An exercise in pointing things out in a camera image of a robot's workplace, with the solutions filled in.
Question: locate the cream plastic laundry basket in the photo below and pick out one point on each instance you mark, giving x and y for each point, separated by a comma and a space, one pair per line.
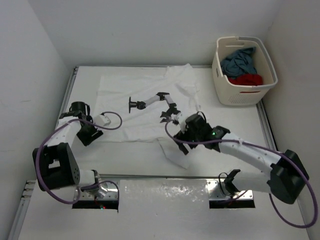
235, 95

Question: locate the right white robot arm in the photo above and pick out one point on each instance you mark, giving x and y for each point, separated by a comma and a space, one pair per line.
283, 173

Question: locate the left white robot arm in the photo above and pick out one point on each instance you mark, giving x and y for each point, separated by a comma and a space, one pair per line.
57, 164

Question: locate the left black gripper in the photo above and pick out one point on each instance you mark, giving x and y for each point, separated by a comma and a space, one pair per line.
86, 139

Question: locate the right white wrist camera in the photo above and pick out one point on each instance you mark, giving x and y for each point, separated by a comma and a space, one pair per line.
180, 119

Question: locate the white printed t shirt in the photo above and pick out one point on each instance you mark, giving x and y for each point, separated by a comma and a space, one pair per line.
145, 103

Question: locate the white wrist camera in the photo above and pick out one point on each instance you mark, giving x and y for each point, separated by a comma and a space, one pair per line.
180, 119
102, 120

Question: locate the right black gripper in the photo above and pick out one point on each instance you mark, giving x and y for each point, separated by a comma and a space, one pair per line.
180, 135

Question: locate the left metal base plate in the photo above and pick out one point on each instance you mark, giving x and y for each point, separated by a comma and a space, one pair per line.
107, 190

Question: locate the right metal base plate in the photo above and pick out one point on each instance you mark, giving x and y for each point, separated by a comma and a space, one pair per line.
216, 194

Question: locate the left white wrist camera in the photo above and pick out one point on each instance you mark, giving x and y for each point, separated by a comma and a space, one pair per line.
102, 120

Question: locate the white foreground cover board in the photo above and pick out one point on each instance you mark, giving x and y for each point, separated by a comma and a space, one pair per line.
156, 210

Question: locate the red t shirt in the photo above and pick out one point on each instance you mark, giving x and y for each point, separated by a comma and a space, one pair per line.
247, 79

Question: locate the blue t shirt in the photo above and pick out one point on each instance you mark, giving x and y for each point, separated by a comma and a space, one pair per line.
239, 62

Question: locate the metal base plate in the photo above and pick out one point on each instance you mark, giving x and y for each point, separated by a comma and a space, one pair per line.
216, 194
107, 190

